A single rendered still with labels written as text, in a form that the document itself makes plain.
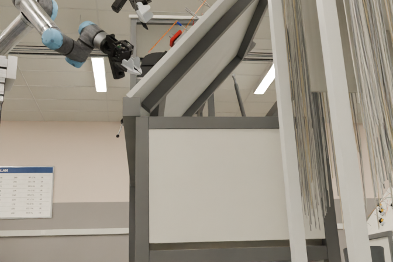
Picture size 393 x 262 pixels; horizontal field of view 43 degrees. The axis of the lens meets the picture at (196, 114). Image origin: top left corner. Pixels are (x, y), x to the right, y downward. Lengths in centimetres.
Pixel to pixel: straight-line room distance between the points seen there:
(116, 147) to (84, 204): 121
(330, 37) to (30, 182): 883
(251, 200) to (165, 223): 26
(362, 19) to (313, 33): 42
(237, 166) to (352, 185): 65
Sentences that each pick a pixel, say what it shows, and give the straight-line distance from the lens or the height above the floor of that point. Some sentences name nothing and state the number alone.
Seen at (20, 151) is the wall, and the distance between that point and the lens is 984.
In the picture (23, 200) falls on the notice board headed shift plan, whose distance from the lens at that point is 960.
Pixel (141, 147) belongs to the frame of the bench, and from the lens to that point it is 152.
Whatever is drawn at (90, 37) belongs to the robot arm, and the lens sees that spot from 210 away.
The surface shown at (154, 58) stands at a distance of 306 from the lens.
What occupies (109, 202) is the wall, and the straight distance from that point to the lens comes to 944.
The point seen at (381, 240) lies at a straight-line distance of 761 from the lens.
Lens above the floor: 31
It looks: 18 degrees up
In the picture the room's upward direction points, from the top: 2 degrees counter-clockwise
